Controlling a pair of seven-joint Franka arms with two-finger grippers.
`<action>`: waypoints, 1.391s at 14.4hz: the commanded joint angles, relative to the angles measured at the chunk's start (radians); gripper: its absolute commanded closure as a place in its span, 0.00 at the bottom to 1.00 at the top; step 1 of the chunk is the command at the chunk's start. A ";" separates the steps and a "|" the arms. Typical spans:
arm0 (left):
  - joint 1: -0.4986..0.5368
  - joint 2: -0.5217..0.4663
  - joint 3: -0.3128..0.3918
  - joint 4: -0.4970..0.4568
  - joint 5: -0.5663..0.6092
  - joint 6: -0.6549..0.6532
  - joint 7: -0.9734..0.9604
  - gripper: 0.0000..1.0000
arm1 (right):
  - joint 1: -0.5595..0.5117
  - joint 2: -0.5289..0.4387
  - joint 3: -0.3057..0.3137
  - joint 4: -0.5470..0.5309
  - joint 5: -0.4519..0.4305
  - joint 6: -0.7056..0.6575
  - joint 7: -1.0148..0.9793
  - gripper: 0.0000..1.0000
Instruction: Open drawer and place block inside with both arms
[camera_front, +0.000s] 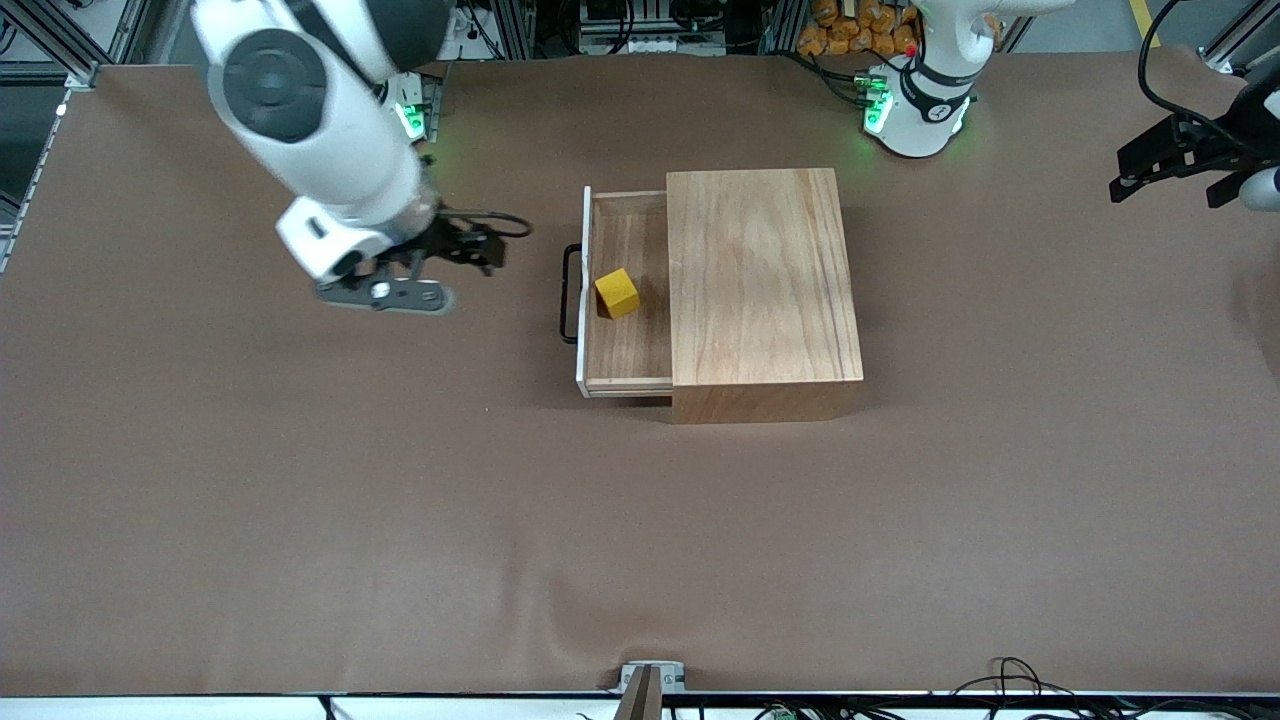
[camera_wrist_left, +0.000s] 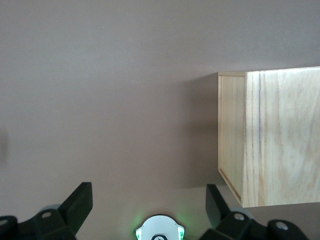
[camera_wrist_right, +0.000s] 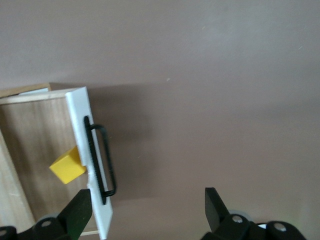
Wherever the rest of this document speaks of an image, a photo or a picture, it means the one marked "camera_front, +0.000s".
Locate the black metal drawer handle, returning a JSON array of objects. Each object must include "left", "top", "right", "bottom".
[{"left": 559, "top": 243, "right": 587, "bottom": 347}]

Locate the yellow wooden block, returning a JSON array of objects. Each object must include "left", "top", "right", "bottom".
[{"left": 594, "top": 267, "right": 642, "bottom": 321}]

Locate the wooden drawer with white front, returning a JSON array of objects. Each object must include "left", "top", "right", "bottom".
[{"left": 576, "top": 185, "right": 675, "bottom": 400}]

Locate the light wooden drawer cabinet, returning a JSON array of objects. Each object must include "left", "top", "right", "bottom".
[{"left": 665, "top": 168, "right": 865, "bottom": 424}]

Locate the brown table mat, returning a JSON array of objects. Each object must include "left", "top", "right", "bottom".
[{"left": 0, "top": 45, "right": 1280, "bottom": 697}]

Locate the pile of orange objects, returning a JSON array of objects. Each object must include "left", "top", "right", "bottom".
[{"left": 797, "top": 0, "right": 923, "bottom": 59}]

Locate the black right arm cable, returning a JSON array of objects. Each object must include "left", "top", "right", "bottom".
[{"left": 438, "top": 208, "right": 534, "bottom": 241}]

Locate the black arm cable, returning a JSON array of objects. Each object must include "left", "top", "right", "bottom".
[
  {"left": 438, "top": 208, "right": 534, "bottom": 241},
  {"left": 1136, "top": 0, "right": 1253, "bottom": 133}
]

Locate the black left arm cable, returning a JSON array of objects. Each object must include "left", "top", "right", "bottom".
[{"left": 1136, "top": 0, "right": 1253, "bottom": 133}]

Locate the aluminium frame profile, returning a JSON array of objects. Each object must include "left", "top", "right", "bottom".
[
  {"left": 0, "top": 0, "right": 103, "bottom": 91},
  {"left": 1198, "top": 15, "right": 1280, "bottom": 77}
]

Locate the bundle of black floor cables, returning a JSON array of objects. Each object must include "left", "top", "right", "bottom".
[{"left": 945, "top": 656, "right": 1280, "bottom": 720}]

